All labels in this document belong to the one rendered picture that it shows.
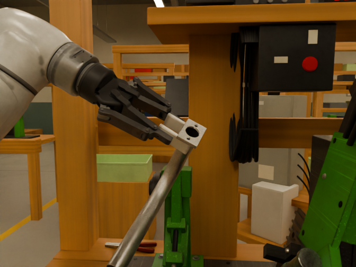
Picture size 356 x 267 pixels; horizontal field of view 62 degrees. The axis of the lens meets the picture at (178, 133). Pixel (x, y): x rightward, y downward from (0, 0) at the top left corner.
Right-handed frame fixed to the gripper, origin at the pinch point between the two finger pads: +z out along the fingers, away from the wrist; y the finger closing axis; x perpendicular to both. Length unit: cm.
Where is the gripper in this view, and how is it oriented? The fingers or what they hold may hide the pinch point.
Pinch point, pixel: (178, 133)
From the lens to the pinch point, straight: 56.1
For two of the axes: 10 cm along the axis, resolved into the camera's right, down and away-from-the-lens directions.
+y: 4.1, -5.9, 6.9
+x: -3.3, 6.2, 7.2
